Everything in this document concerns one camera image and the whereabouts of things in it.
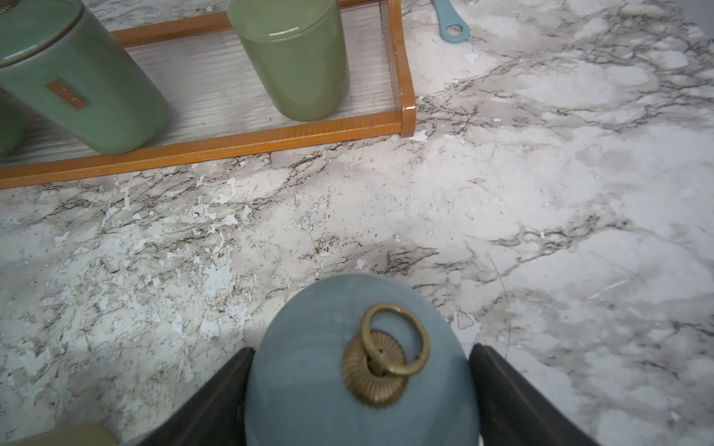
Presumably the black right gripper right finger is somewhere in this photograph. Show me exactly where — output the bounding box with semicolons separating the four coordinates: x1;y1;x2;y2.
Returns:
469;344;597;446

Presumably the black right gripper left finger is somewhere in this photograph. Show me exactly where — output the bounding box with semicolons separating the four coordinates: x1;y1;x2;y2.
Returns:
136;348;255;446

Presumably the blue canister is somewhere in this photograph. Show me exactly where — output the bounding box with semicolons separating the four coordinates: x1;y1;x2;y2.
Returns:
245;274;480;445

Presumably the green canister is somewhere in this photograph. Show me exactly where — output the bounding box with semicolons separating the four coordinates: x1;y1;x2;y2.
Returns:
227;0;350;122
0;96;28;156
1;0;169;155

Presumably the wooden three-tier shelf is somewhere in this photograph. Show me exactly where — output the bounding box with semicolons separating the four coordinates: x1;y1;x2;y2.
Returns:
1;1;416;189

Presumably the teal spoon handle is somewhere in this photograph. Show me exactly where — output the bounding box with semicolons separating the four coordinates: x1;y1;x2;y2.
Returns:
431;0;470;44

